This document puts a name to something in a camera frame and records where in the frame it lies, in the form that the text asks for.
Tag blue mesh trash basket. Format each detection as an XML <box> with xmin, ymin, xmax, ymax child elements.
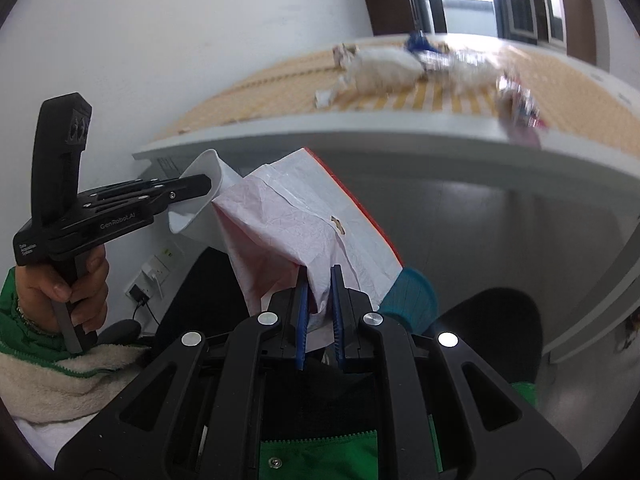
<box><xmin>378</xmin><ymin>268</ymin><xmax>438</xmax><ymax>334</ymax></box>

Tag white red plastic bag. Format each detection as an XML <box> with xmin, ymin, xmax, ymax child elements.
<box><xmin>168</xmin><ymin>148</ymin><xmax>402</xmax><ymax>330</ymax></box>

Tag white paper towel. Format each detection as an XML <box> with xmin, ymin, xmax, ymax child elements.
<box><xmin>314</xmin><ymin>44</ymin><xmax>425</xmax><ymax>108</ymax></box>

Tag colourful snack wrapper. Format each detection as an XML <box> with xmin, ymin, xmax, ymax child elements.
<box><xmin>496</xmin><ymin>73</ymin><xmax>548</xmax><ymax>150</ymax></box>

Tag clear plastic wrap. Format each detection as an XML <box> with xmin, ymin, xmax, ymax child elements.
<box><xmin>421</xmin><ymin>49</ymin><xmax>515</xmax><ymax>94</ymax></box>

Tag person's left hand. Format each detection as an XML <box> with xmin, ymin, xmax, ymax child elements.
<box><xmin>15</xmin><ymin>245</ymin><xmax>110</xmax><ymax>333</ymax></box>

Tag green jacket fleece sleeve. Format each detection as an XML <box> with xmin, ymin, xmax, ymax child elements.
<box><xmin>0</xmin><ymin>264</ymin><xmax>147</xmax><ymax>426</ymax></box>

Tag yellow checkered tablecloth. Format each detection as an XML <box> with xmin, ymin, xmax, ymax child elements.
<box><xmin>160</xmin><ymin>35</ymin><xmax>639</xmax><ymax>156</ymax></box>

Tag brown cabinet glass doors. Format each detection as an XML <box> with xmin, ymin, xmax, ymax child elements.
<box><xmin>494</xmin><ymin>0</ymin><xmax>597</xmax><ymax>65</ymax></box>

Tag wall power socket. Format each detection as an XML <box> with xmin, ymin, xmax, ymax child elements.
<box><xmin>124</xmin><ymin>256</ymin><xmax>171</xmax><ymax>302</ymax></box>

